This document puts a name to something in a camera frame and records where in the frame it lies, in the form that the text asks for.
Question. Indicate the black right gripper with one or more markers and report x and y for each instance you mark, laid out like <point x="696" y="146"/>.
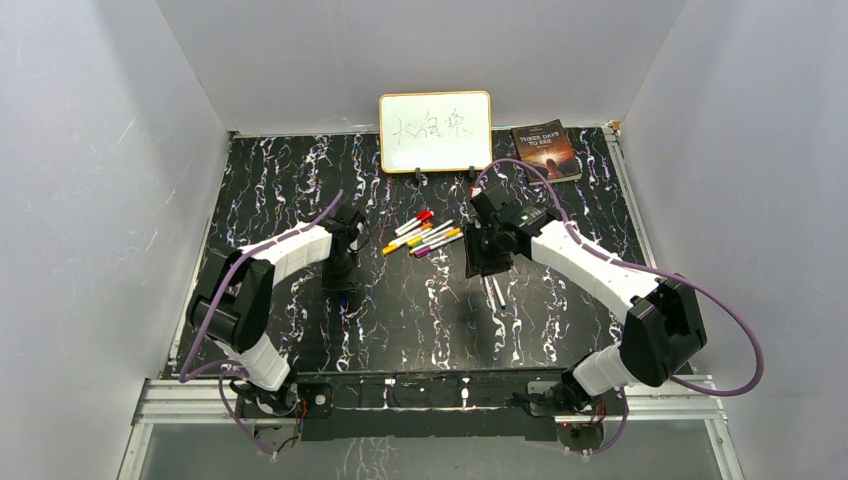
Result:
<point x="477" y="261"/>

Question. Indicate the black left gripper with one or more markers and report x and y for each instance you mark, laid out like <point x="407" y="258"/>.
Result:
<point x="345" y="285"/>

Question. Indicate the dark paperback book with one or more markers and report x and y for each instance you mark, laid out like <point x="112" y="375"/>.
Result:
<point x="548" y="150"/>

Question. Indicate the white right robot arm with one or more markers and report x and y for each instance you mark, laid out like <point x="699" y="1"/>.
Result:
<point x="661" y="318"/>

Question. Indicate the small whiteboard with writing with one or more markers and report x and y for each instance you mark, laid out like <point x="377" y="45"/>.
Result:
<point x="435" y="131"/>

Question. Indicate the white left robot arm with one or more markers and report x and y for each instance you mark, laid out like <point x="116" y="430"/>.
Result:
<point x="231" y="301"/>

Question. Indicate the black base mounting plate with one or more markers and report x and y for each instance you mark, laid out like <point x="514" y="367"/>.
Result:
<point x="443" y="403"/>

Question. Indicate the yellow cap marker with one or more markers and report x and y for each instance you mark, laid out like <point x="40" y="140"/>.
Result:
<point x="392" y="248"/>

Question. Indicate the aluminium frame rail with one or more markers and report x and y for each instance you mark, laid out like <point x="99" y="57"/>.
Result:
<point x="172" y="402"/>

